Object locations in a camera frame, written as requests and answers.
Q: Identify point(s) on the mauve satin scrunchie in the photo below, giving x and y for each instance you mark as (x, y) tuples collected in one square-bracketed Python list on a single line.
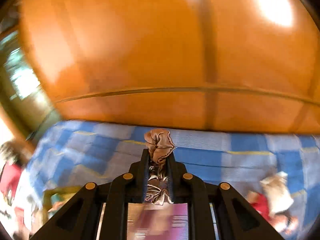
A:
[(160, 145)]

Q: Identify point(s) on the small red white doll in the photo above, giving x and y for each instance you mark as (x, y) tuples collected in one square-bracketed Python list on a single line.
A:
[(273, 202)]

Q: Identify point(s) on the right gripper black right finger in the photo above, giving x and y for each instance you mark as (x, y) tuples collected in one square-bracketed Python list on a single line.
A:
[(215, 211)]

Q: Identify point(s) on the blue plaid bed sheet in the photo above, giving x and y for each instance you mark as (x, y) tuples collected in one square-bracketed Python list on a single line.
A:
[(72, 153)]

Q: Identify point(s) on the wooden door with glass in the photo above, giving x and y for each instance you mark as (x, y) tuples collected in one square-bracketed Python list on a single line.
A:
[(22, 95)]

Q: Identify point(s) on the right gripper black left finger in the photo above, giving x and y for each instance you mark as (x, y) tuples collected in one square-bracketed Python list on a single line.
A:
[(99, 211)]

